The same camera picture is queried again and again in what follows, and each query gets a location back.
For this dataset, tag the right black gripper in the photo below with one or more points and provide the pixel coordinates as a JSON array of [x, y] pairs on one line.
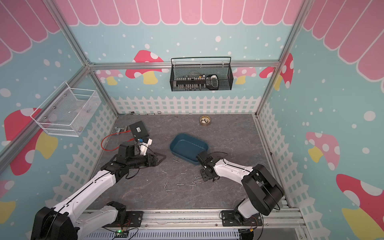
[[203, 176]]

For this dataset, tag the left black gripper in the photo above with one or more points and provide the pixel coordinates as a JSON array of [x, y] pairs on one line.
[[155, 163]]

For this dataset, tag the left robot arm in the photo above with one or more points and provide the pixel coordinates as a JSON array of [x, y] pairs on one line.
[[64, 221]]

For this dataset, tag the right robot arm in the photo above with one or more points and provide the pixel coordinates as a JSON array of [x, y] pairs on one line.
[[262, 189]]

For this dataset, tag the teal plastic storage box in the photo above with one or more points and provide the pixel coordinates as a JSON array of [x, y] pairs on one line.
[[187, 148]]

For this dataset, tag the black power adapter box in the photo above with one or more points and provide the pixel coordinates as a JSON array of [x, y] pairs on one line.
[[139, 130]]

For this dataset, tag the brown tape roll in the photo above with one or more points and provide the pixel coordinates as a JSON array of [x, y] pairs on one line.
[[205, 121]]

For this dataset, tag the items in black basket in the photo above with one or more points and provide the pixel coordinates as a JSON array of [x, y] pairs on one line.
[[200, 83]]

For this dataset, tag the small green circuit board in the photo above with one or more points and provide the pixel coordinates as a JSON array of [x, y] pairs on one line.
[[121, 234]]

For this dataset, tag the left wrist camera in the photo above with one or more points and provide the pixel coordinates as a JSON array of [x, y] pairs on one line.
[[143, 145]]

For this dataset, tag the silver metal bracket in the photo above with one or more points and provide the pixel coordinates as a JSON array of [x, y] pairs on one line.
[[119, 130]]

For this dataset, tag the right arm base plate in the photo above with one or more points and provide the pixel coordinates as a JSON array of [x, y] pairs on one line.
[[231, 218]]

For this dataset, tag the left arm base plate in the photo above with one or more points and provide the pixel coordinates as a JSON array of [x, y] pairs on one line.
[[129, 219]]

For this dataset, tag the black wire mesh basket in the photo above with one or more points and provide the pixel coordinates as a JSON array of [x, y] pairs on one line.
[[201, 74]]

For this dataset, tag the aluminium front rail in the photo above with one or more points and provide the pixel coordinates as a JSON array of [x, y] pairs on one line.
[[213, 219]]

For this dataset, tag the white wire basket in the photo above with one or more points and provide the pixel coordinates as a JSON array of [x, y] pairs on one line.
[[67, 111]]

